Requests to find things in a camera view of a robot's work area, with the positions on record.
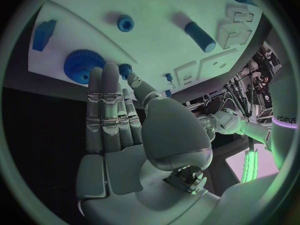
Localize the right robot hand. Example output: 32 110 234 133
76 62 222 225

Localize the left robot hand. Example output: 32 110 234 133
195 113 218 142

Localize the white task board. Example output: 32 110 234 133
27 0 264 99

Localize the small blue gear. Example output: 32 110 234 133
118 63 134 81

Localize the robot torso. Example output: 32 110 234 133
266 72 300 174

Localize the long blue cylinder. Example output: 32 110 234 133
183 21 217 54

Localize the large blue gear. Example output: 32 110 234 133
63 48 107 85

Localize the blue peg with socket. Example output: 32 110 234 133
116 14 135 33

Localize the blue block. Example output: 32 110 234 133
31 19 58 53

